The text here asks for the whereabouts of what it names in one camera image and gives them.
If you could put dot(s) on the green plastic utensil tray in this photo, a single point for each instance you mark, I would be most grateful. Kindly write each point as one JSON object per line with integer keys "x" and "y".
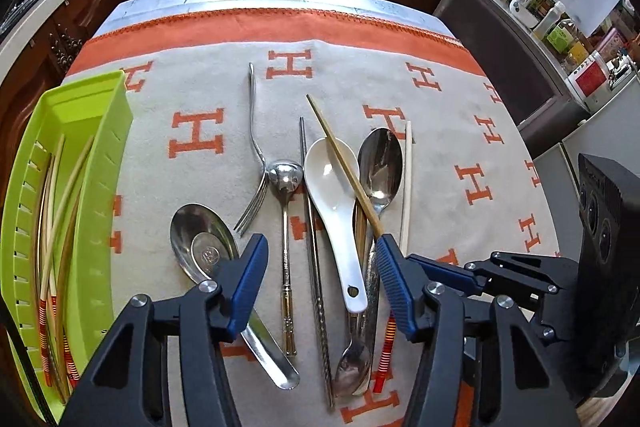
{"x": 100, "y": 207}

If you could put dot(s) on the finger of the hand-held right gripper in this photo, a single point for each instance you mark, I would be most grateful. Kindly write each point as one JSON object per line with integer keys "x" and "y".
{"x": 442, "y": 272}
{"x": 542, "y": 312}

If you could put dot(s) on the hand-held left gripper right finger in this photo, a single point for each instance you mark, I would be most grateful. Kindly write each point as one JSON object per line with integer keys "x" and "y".
{"x": 400, "y": 287}

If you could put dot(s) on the oil bottle green label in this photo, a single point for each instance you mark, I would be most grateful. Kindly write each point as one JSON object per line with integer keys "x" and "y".
{"x": 560, "y": 38}

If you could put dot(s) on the steel fork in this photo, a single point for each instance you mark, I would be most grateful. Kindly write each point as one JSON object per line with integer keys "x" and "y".
{"x": 262, "y": 169}

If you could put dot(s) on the white bowl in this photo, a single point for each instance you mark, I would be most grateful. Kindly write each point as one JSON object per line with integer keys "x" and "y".
{"x": 522, "y": 4}

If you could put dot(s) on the round bowl steel spoon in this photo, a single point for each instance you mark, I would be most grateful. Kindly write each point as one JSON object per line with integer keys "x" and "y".
{"x": 285, "y": 177}

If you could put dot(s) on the orange white printed blanket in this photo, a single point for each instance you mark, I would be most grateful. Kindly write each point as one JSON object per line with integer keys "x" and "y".
{"x": 350, "y": 77}

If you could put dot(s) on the white ceramic spoon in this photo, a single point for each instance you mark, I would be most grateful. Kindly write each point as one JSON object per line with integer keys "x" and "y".
{"x": 327, "y": 172}

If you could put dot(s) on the small oval steel spoon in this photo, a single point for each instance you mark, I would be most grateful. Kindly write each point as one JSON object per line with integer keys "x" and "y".
{"x": 352, "y": 369}

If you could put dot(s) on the embossed large steel spoon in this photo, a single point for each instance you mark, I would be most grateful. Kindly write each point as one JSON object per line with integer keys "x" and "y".
{"x": 200, "y": 247}

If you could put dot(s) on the white plastic bottle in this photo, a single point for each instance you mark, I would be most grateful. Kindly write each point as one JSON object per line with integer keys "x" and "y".
{"x": 547, "y": 19}

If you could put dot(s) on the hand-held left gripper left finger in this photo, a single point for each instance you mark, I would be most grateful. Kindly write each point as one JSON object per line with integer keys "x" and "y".
{"x": 245, "y": 287}

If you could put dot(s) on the red label container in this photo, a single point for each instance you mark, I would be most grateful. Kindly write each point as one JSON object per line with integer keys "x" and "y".
{"x": 590, "y": 79}

